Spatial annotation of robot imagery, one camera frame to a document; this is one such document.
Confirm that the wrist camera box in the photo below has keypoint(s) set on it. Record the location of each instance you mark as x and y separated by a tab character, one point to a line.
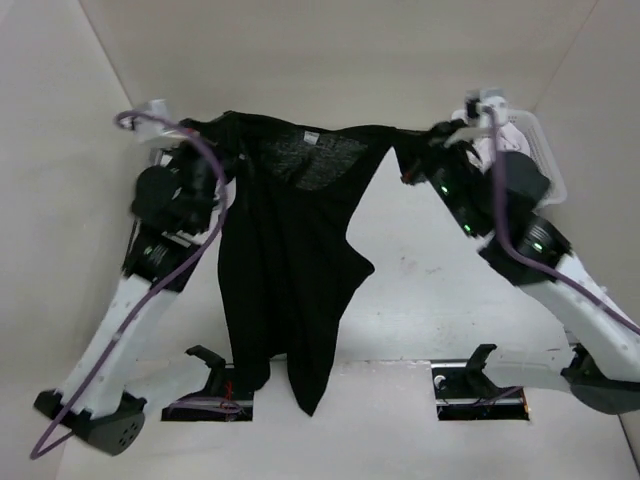
150	131
482	106

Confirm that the white tank top in basket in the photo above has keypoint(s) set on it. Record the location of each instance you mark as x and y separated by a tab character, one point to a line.
510	139

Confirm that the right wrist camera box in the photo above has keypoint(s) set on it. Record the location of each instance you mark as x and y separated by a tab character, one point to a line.
482	106

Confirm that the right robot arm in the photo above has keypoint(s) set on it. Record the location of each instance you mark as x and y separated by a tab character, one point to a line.
599	364

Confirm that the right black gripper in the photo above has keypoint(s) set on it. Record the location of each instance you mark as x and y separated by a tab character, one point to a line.
434	146

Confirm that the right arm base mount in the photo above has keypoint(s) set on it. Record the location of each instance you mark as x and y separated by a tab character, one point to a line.
463	392

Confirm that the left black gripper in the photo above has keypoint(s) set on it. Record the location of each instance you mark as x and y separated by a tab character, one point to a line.
179	148

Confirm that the black tank top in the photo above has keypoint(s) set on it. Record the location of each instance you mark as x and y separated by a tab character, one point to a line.
285	267

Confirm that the white plastic basket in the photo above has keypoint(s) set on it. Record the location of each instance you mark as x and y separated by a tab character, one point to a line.
541	154

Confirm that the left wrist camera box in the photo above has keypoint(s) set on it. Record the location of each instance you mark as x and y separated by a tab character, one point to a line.
150	131

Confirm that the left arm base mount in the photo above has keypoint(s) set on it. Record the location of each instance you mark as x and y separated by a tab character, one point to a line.
220	400

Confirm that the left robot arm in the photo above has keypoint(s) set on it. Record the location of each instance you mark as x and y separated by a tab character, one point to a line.
179	205

